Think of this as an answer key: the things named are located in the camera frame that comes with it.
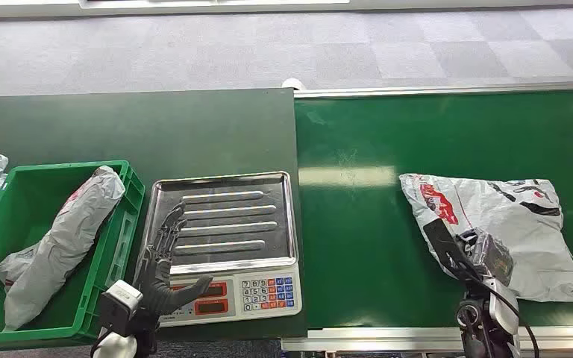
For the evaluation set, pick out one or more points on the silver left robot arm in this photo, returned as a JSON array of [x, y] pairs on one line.
[[116, 346]]

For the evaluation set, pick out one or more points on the green plastic crate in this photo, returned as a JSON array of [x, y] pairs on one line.
[[29, 197]]

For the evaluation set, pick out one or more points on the green conveyor belt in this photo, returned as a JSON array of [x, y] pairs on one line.
[[365, 237]]

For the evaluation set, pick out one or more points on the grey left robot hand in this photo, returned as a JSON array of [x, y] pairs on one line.
[[160, 291]]

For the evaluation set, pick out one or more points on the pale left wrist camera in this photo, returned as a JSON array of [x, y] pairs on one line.
[[121, 301]]

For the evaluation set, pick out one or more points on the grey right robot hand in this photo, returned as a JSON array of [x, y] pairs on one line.
[[489, 257]]

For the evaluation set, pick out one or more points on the aluminium conveyor rail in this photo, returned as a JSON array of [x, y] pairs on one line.
[[439, 90], [390, 338]]

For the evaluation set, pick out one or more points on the long grey plastic package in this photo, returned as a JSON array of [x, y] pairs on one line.
[[76, 222]]

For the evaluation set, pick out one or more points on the electronic scale with steel tray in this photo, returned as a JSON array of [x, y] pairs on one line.
[[237, 237]]

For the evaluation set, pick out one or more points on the white conveyor roller end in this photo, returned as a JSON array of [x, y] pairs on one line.
[[294, 83]]

